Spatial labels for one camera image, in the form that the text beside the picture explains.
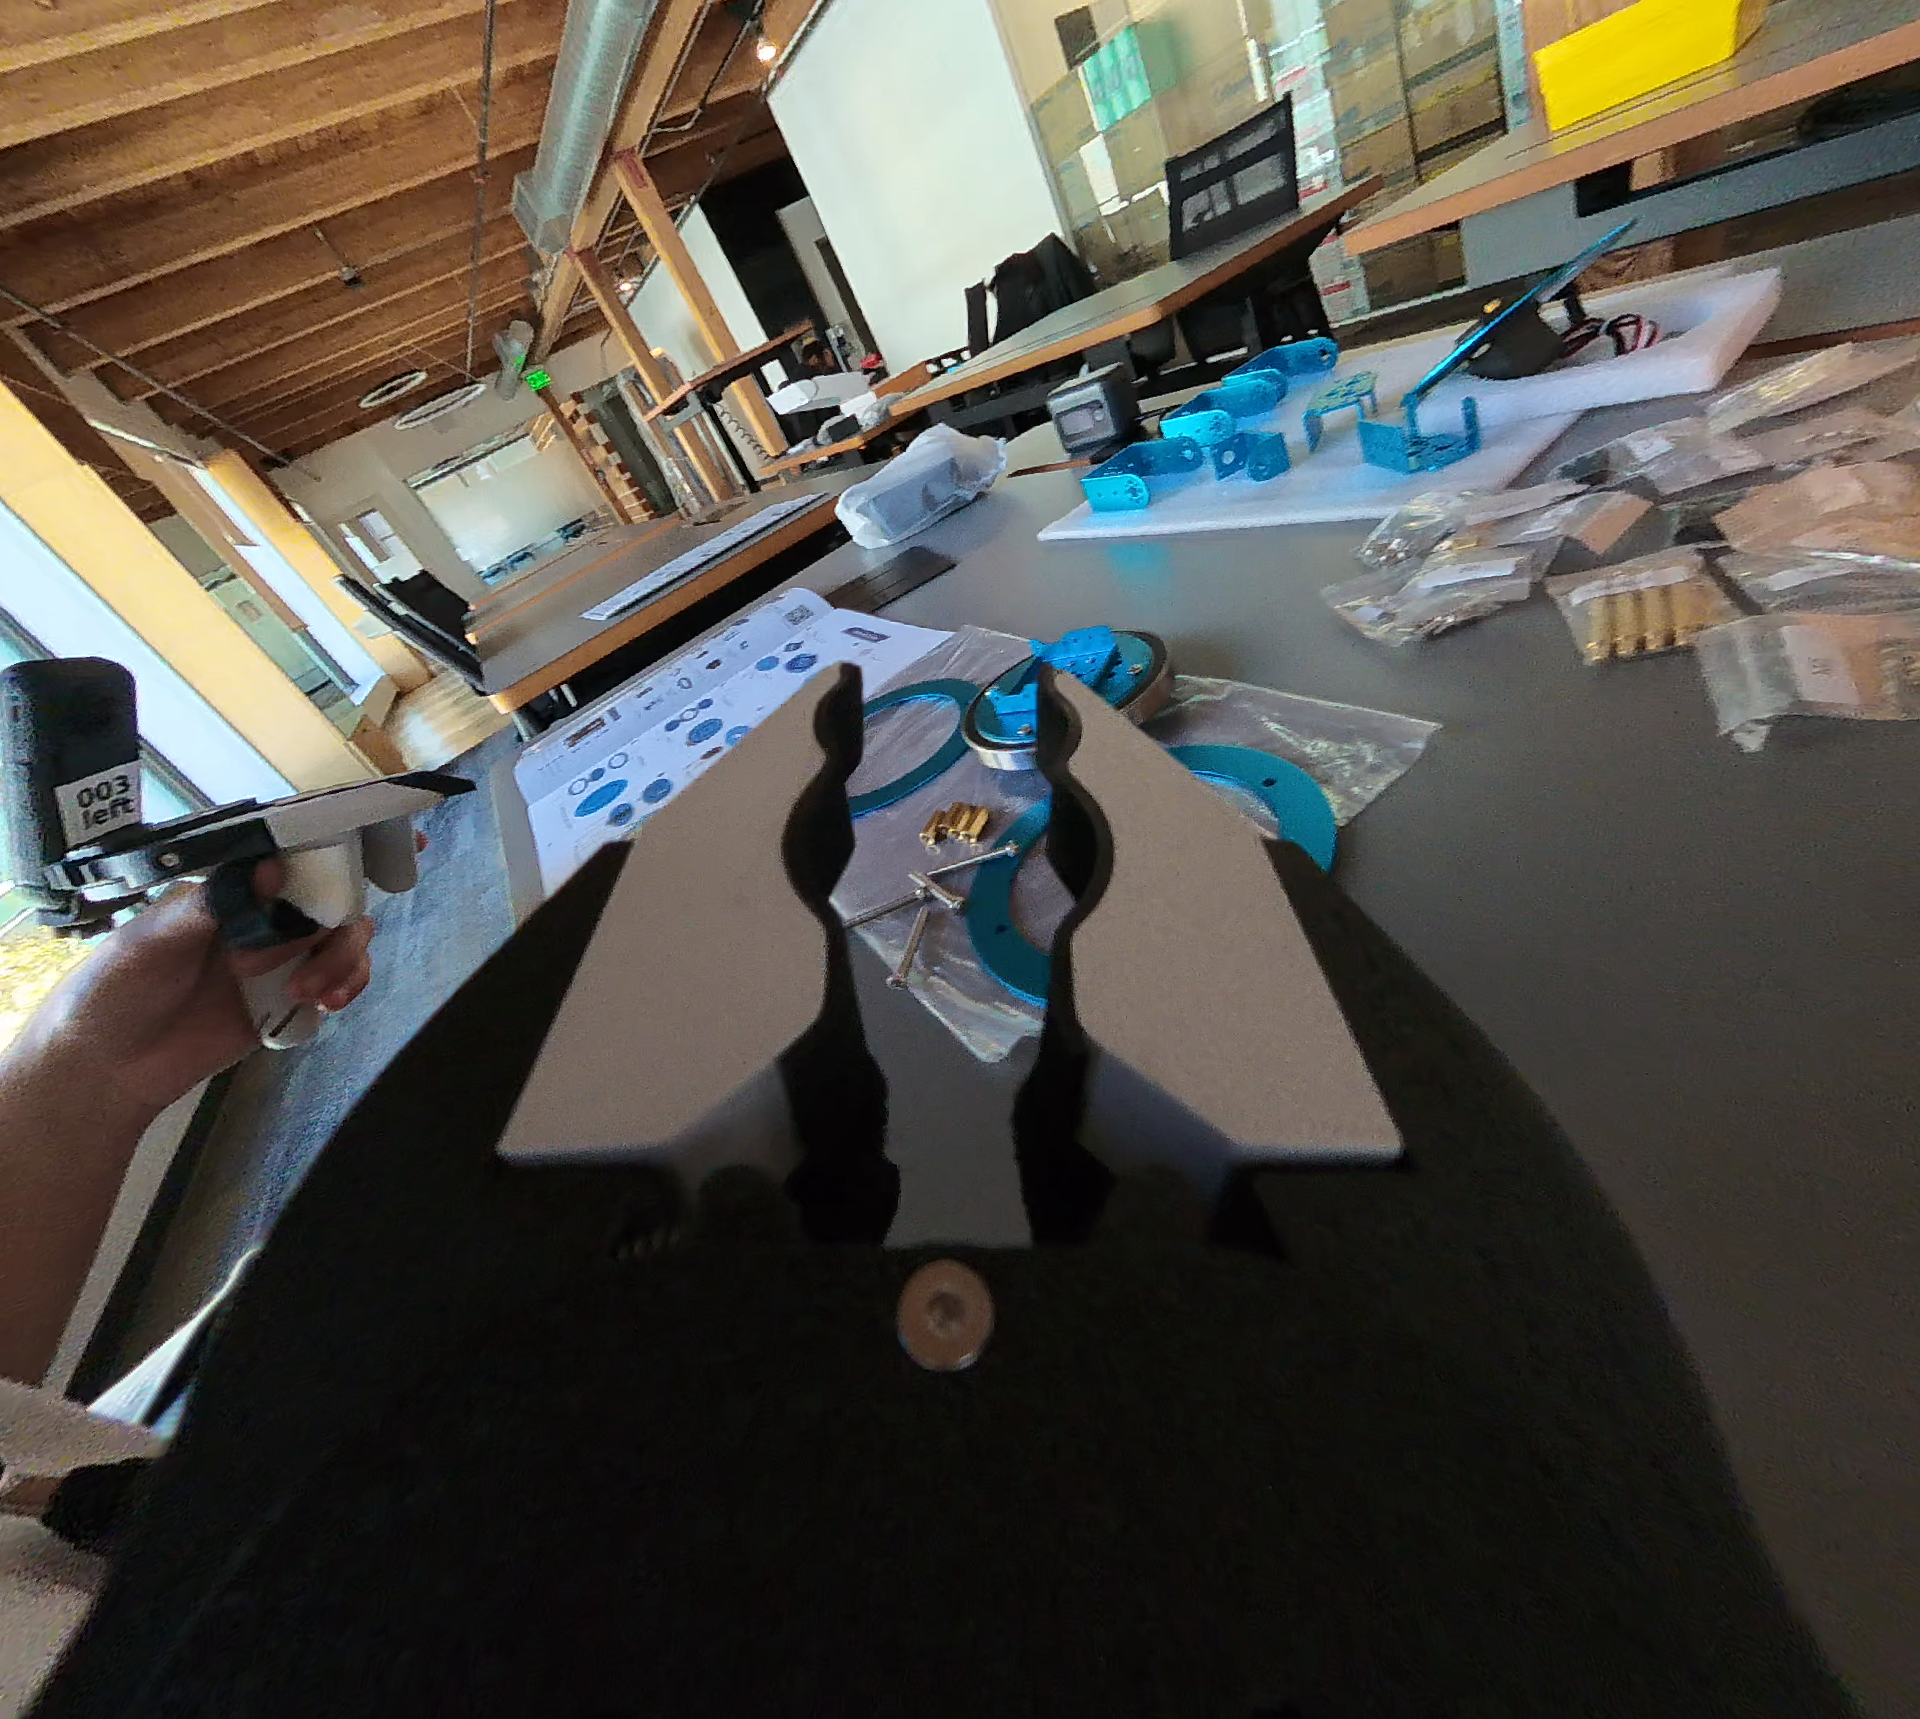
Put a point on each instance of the round blue plate with servo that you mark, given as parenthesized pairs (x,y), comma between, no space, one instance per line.
(1516,309)

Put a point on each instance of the wide blue U bracket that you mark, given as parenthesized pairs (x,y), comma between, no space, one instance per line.
(1418,443)

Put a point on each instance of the shelves of cardboard boxes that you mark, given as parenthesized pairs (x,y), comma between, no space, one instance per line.
(1351,24)

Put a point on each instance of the large window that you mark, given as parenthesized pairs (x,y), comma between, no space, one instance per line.
(151,640)

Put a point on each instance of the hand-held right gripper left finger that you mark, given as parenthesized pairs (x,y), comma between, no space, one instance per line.
(676,1001)

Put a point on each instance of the white foam sheet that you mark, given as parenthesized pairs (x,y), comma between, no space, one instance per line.
(1277,497)

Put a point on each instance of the yellow plastic bin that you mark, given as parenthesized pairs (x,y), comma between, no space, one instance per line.
(1650,41)

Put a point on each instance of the blue flat-top bracket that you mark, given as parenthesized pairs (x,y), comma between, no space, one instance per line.
(1344,400)

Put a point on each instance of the round bearing with blue bracket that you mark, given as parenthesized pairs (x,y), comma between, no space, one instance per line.
(1112,667)

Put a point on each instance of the grey desk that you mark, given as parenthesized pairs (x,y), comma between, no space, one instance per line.
(1620,938)

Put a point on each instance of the person's left hand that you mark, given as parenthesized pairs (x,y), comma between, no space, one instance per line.
(151,1001)

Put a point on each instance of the wood-edged desk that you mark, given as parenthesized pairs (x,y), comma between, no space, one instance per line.
(676,595)
(1846,47)
(1140,309)

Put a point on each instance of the black office chair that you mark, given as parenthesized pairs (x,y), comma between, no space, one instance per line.
(1232,175)
(1037,293)

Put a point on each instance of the pile of small hardware bags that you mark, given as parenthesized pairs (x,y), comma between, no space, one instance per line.
(1650,609)

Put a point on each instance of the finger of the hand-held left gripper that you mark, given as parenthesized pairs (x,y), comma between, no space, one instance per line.
(338,815)

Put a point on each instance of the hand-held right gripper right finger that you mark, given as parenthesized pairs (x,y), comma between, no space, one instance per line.
(1214,1001)

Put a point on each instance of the long silver screw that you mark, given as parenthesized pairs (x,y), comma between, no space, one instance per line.
(884,910)
(909,948)
(945,895)
(972,854)

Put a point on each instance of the person's left forearm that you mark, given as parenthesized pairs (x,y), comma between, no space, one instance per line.
(60,1195)

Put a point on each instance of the black digital device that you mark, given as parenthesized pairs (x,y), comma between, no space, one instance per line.
(1096,415)

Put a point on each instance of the assembly manual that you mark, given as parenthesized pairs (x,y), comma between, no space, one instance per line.
(676,729)

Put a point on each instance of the small blue servo bracket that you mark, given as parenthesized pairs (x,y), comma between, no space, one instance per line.
(1256,457)

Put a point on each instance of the large clear plastic bag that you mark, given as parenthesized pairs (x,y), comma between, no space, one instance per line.
(1322,715)

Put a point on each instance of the plastic-wrapped grey device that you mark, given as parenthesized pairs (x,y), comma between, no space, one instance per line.
(921,490)

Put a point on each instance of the black flat pad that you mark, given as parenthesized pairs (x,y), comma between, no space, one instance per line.
(893,580)

